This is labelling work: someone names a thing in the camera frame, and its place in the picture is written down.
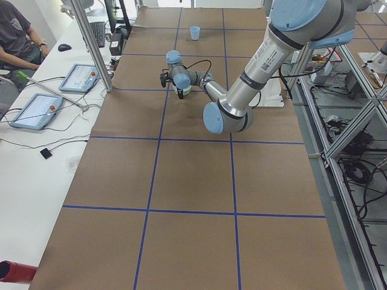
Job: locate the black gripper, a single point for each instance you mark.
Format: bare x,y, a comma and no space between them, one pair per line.
181,93

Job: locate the mint green ceramic bowl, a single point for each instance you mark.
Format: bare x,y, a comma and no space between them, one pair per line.
186,91

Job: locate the light blue plastic cup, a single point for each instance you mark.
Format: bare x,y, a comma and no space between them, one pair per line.
195,32

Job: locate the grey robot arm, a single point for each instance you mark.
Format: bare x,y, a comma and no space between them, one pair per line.
292,25

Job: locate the black power adapter box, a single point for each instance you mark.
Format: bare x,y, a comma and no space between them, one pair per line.
116,44

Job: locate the far blue teach pendant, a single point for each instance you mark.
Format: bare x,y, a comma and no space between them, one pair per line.
80,79

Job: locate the blue teach pendant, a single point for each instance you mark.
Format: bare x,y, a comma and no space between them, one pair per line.
38,112
80,79

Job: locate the black computer keyboard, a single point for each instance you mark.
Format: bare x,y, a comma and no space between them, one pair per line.
98,29

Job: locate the black computer mouse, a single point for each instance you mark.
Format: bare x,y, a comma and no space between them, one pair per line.
64,47

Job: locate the near blue teach pendant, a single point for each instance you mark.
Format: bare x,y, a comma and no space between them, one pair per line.
38,112

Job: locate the small black square pad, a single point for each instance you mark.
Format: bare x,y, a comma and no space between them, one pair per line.
46,153

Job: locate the seated person in grey shirt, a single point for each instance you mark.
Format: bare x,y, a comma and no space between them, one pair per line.
22,48

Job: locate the red cylinder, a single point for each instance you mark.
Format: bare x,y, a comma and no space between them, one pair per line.
12,272

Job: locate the aluminium frame post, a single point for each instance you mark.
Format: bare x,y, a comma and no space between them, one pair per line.
91,43

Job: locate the silver rod green handle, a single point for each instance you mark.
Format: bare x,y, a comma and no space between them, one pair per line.
22,75

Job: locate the aluminium frame rack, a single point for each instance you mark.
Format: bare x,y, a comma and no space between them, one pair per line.
346,111

